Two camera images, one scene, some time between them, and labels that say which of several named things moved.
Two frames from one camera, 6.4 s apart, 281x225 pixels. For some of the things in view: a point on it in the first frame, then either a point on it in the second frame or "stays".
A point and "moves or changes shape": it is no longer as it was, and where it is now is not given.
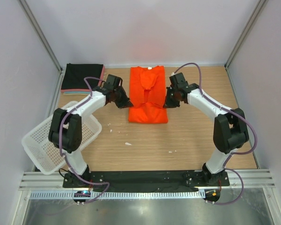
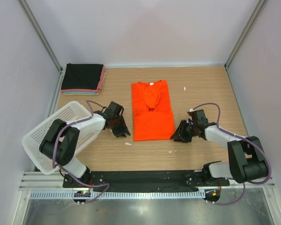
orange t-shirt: (147, 88) moves or changes shape
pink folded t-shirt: (83, 90) stays
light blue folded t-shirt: (77, 92) stays
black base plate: (145, 180) stays
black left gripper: (125, 102) -> (123, 130)
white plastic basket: (45, 154) stays
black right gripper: (168, 103) -> (180, 135)
